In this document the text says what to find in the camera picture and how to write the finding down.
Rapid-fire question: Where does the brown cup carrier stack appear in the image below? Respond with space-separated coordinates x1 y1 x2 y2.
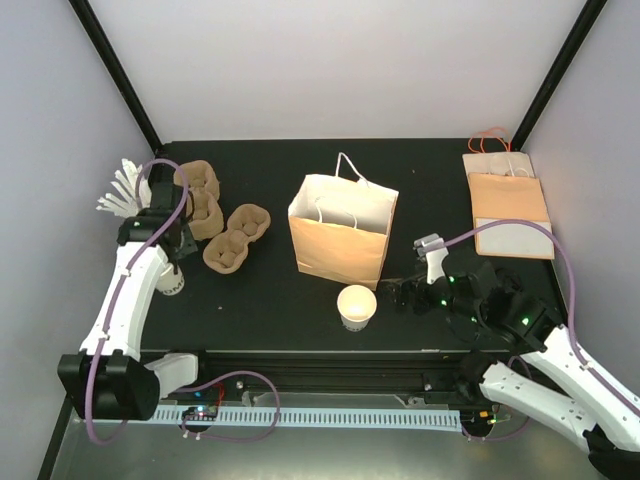
181 160 224 241

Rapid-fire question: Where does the purple cable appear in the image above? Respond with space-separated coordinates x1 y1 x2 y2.
442 219 640 421
85 158 191 445

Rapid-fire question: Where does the flat brown paper bag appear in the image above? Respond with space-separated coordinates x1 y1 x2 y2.
468 173 555 260

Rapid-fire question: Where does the black frame post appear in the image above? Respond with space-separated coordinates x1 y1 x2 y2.
68 0 163 153
511 0 608 151

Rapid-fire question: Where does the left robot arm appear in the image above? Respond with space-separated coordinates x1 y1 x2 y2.
57 182 215 421

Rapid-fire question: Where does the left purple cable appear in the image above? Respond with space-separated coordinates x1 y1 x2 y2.
85 158 191 445

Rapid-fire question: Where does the left black frame post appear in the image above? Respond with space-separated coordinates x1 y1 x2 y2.
68 0 163 153

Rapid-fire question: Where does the right black frame post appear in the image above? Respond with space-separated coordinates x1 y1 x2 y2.
511 0 608 151

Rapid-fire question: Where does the cup of white stirrers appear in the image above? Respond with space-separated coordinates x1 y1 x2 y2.
96 158 151 218

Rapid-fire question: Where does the light blue cable duct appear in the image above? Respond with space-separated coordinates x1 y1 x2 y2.
151 405 462 433

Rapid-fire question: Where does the orange bag handle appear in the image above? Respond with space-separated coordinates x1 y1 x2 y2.
467 126 512 154

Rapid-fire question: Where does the brown paper bag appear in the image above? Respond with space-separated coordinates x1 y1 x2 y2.
287 152 399 290
468 173 555 260

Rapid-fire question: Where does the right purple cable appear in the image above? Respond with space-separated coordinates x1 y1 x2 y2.
442 219 640 421

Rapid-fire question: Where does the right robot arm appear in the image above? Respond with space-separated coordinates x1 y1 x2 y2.
380 259 639 479

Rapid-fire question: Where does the stack of paper cups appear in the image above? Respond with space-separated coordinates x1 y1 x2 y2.
155 264 185 296

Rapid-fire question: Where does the small brown cup carrier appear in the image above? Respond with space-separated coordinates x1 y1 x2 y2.
203 204 271 274

